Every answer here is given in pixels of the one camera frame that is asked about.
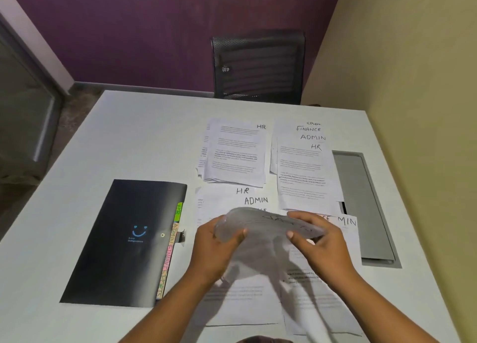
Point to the person's right hand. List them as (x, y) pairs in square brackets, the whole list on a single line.
[(328, 251)]

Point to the person's left hand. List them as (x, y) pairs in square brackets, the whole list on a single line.
[(210, 253)]

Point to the person's right thumb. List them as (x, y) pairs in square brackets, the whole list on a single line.
[(298, 240)]

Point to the person's left thumb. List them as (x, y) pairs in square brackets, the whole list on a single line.
[(236, 236)]

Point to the white handwritten paper sheet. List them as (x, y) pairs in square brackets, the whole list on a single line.
[(261, 227)]

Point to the person's left forearm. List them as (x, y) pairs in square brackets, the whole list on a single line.
[(175, 311)]

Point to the person's right forearm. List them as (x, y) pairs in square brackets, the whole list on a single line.
[(372, 309)]

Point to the printed paper sheet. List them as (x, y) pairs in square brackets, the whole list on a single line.
[(350, 234), (212, 205)]

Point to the stack of printed papers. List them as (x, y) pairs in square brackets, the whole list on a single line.
[(303, 167), (234, 149)]

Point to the black expanding file folder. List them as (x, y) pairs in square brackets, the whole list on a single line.
[(123, 242)]

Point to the black mesh office chair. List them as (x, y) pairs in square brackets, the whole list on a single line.
[(259, 69)]

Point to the glass door with grey frame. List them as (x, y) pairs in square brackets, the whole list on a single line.
[(26, 108)]

